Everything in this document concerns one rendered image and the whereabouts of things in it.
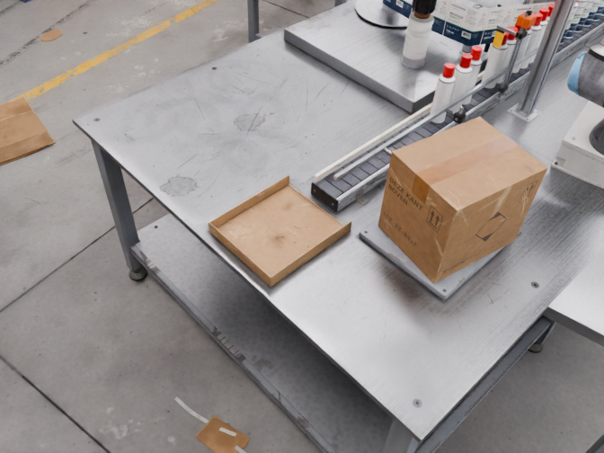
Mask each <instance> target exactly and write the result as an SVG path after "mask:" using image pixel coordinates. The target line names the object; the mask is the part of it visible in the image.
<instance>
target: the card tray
mask: <svg viewBox="0 0 604 453"><path fill-rule="evenodd" d="M350 231H351V221H349V222H348V223H347V224H345V225H343V224H342V223H341V222H339V221H338V220H337V219H336V218H334V217H333V216H331V215H330V214H329V213H327V212H326V211H325V210H323V209H322V208H320V207H319V206H318V205H316V204H315V203H314V202H313V201H312V200H310V199H309V198H308V197H306V196H305V195H304V194H302V193H301V192H300V191H298V190H297V189H295V188H294V187H293V186H291V185H290V184H289V174H288V175H287V176H285V177H283V178H281V179H280V180H278V181H276V182H275V183H273V184H272V185H270V186H268V187H267V188H265V189H263V190H262V191H259V192H258V193H256V194H254V195H253V196H252V197H250V198H249V199H247V200H244V201H243V202H241V203H239V204H238V205H236V206H234V207H233V208H231V209H230V210H228V211H226V212H225V213H223V214H221V215H220V216H218V217H216V218H214V219H212V220H210V221H209V232H210V233H211V234H212V235H213V236H214V237H216V239H217V240H219V241H220V242H221V243H222V244H223V245H224V246H225V247H226V248H228V249H229V250H230V251H231V252H232V253H233V254H234V255H235V256H236V257H238V258H239V259H240V260H241V261H242V262H243V263H244V264H245V265H247V266H248V267H249V268H250V269H251V270H252V271H253V272H254V273H256V274H257V275H258V276H259V277H260V278H261V279H262V280H263V281H265V282H266V283H267V284H268V285H269V286H270V287H272V286H273V285H274V284H276V283H277V282H279V281H280V280H282V279H283V278H285V277H286V276H288V275H289V274H290V273H291V272H293V271H294V270H295V269H297V268H298V267H300V266H301V265H302V264H304V263H305V262H307V261H309V260H310V259H311V258H313V257H314V256H316V255H317V254H318V253H320V252H322V251H323V249H325V248H326V247H328V246H329V245H331V244H332V243H334V242H335V241H337V240H338V239H339V238H341V237H342V236H344V235H345V234H347V233H348V232H350Z"/></svg>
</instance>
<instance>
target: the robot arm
mask: <svg viewBox="0 0 604 453"><path fill-rule="evenodd" d="M567 87H568V89H569V90H570V91H572V92H574V93H576V94H577V95H578V96H580V97H583V98H585V99H587V100H589V101H591V102H594V103H595V104H597V105H599V106H600V107H602V108H604V37H603V38H602V40H601V42H600V43H599V44H598V45H595V46H592V47H591V48H590V50H589V51H583V52H582V53H581V54H580V55H579V56H578V58H577V59H576V60H575V61H574V63H573V66H572V68H571V71H570V73H569V75H568V79H567ZM589 141H590V143H591V145H592V147H593V148H594V149H595V150H596V151H597V152H599V153H600V154H602V155H604V119H603V120H601V121H600V122H599V123H598V124H597V125H595V126H594V128H593V129H592V131H591V133H590V135H589Z"/></svg>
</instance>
